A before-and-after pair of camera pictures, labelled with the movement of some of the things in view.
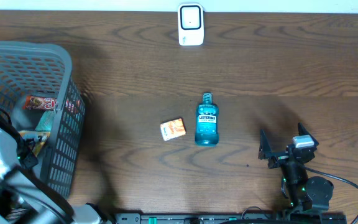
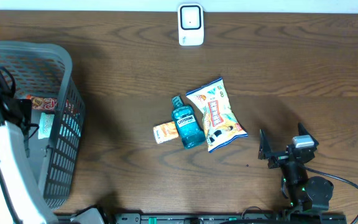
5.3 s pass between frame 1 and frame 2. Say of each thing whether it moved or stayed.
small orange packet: moved
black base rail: stayed
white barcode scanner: stayed
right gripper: stayed
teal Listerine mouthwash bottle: moved
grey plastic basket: stayed
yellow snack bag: moved
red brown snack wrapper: stayed
